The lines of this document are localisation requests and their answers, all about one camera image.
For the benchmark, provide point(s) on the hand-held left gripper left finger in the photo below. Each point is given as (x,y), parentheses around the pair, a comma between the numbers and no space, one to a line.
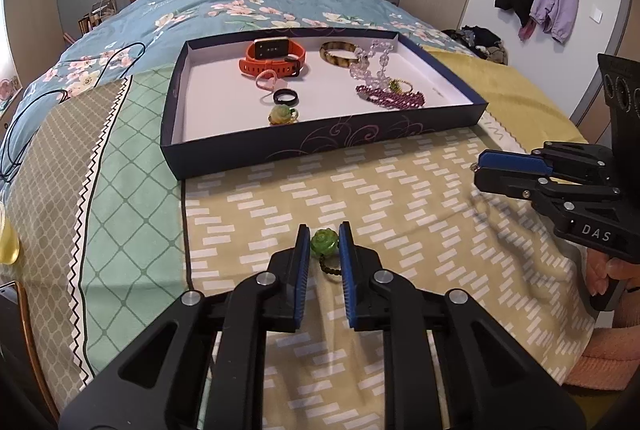
(301,280)

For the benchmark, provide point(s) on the pile of dark clothes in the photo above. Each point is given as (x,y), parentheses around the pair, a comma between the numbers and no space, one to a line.
(480,42)

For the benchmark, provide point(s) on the green grey patterned cloth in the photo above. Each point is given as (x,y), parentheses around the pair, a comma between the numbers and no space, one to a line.
(125,210)

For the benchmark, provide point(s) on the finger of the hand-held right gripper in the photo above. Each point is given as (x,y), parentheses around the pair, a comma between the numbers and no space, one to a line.
(515,185)
(515,161)

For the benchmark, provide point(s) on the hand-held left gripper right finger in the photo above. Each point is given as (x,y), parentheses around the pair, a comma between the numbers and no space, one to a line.
(348,280)

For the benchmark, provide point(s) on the dark blue shallow box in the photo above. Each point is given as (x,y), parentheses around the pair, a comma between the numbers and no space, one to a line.
(235,109)

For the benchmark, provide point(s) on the white wall switch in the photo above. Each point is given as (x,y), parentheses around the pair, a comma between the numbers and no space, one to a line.
(598,14)

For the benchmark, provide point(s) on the wooden bed footboard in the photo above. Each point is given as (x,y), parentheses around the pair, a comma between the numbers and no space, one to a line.
(35,350)

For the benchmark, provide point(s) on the person's right hand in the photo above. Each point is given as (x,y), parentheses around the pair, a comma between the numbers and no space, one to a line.
(597,277)

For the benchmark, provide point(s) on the glass cup with yellow liquid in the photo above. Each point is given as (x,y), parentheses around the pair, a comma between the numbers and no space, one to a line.
(7,245)

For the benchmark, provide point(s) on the orange smartwatch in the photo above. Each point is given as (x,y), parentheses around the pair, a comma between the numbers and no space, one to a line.
(270,54)

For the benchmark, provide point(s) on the tortoiseshell bangle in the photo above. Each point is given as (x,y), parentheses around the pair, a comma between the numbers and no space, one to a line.
(330,57)

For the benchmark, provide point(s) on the olive cloth with white dashes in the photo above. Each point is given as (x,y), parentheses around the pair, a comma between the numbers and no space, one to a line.
(400,220)

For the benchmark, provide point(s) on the small pink fan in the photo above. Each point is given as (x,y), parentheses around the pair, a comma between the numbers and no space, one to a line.
(7,92)

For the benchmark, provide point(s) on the yellow white cloth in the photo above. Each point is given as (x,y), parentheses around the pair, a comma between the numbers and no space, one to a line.
(510,99)

